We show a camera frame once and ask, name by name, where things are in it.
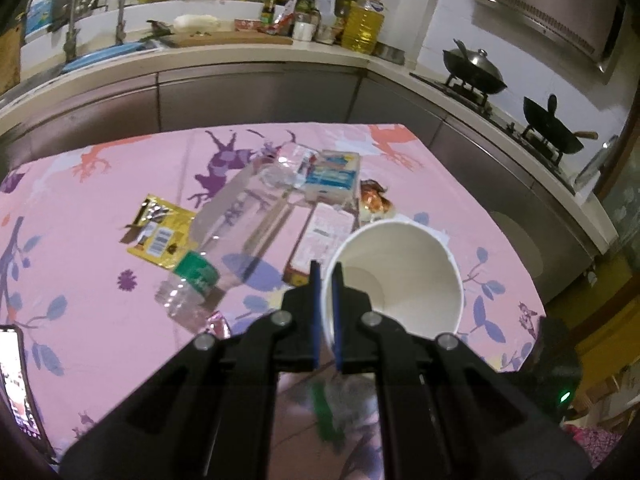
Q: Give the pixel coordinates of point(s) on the yellow seasoning packet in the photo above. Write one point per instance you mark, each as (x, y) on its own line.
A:
(165, 230)

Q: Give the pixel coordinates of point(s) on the blue white tissue pack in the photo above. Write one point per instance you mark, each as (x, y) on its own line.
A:
(330, 175)

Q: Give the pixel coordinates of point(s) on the pink printed tablecloth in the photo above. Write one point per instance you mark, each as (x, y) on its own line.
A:
(100, 310)

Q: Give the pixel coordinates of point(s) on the tall steel faucet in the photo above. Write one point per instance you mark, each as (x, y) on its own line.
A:
(70, 15)
(119, 10)

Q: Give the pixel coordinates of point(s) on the black wok with steel lid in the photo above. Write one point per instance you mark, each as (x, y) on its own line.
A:
(475, 72)

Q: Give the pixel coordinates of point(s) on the gas stove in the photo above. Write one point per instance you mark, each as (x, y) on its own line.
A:
(500, 115)

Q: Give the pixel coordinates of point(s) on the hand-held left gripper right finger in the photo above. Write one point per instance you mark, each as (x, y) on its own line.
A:
(338, 320)

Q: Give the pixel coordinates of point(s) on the white paper cup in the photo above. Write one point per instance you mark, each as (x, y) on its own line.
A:
(400, 260)

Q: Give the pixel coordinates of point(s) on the flat pink carton box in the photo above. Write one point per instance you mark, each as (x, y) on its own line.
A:
(320, 230)

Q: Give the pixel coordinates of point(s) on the steel range hood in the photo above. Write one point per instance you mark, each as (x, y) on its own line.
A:
(550, 5)

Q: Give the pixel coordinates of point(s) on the wooden cutting board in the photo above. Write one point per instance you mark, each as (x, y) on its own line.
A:
(225, 39)

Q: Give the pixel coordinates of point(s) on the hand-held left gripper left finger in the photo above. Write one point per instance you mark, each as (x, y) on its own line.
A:
(315, 320)

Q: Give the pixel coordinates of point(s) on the floral patterned clothing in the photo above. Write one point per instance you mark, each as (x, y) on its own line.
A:
(595, 447)

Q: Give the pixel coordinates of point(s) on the steel kitchen counter cabinet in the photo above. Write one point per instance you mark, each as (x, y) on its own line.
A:
(250, 95)

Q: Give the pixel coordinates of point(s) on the orange silver snack bag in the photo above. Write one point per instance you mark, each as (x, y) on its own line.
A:
(375, 200)

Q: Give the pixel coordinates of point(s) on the white plastic jug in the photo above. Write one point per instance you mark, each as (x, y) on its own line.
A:
(326, 17)

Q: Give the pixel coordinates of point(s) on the large yellow oil bottle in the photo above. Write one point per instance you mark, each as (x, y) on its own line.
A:
(362, 25)

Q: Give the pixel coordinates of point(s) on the blue white container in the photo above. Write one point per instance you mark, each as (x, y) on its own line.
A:
(40, 15)

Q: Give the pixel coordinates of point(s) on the blue sink basin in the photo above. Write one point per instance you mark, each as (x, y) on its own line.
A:
(105, 54)

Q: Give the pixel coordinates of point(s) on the clear plastic bottle green label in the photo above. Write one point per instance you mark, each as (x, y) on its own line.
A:
(235, 220)

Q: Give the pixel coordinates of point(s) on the smartphone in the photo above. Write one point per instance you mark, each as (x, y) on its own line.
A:
(20, 390)

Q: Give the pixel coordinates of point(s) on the small shiny foil wrapper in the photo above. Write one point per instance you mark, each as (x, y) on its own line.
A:
(219, 324)

